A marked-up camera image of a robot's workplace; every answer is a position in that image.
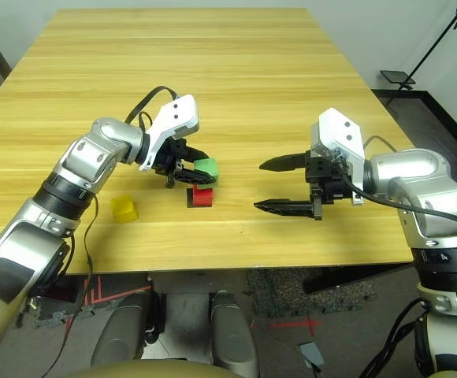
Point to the yellow wooden block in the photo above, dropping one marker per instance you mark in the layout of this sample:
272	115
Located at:
125	209

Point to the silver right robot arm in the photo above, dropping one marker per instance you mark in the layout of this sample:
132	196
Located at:
429	185

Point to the grey robot leg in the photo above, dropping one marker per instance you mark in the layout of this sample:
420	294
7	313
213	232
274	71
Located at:
232	334
122	330

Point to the black table foot beam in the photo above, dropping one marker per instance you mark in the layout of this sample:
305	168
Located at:
354	277

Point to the red tape cross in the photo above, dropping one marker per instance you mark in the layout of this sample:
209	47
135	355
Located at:
297	325

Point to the grey left robot leg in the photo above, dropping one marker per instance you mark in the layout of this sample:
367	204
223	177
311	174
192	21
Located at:
122	330

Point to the green wooden block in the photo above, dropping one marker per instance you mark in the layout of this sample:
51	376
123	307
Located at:
206	166

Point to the beige robot torso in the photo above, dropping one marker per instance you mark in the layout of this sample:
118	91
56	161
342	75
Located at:
153	370

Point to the black square marker patch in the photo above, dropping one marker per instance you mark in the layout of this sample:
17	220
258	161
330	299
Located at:
189	199

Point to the black tripod stand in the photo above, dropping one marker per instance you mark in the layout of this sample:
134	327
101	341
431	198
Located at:
398	76

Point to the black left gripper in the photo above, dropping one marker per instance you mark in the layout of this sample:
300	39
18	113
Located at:
171	157

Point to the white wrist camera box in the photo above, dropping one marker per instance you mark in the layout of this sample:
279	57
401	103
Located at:
175	114
340	130

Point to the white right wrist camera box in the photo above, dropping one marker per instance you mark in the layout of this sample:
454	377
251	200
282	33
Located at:
340	130

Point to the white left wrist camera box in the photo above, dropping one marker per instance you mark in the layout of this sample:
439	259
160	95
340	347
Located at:
175	114

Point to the speckled black floor mat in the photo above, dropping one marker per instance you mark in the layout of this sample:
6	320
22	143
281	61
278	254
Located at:
291	295
55	313

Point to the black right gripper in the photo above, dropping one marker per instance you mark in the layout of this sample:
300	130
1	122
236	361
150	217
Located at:
323	171

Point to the small grey flat pedal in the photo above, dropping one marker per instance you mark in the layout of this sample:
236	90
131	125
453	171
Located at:
311	354

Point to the grey right robot leg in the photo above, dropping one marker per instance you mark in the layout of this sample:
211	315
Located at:
232	334

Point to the red tape line pattern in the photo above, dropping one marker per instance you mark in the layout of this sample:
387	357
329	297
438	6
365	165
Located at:
110	295

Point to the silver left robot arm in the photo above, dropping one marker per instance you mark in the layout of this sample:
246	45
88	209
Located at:
94	153

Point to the red wooden block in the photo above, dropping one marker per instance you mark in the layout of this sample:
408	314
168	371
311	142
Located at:
203	197

